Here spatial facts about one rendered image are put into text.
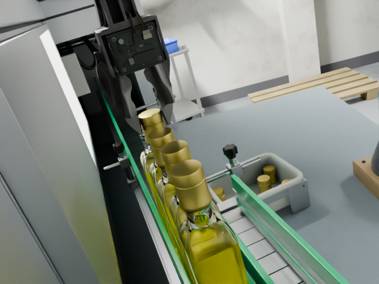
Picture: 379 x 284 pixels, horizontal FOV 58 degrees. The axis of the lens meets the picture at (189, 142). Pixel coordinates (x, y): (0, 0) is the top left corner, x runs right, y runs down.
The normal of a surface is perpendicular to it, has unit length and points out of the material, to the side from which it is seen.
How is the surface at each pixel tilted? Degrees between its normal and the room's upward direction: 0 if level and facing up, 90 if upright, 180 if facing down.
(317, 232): 0
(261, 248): 0
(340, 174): 0
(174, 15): 90
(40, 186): 90
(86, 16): 90
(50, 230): 90
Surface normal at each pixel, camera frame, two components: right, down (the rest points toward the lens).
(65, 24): 0.32, 0.33
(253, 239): -0.25, -0.87
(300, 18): 0.04, 0.42
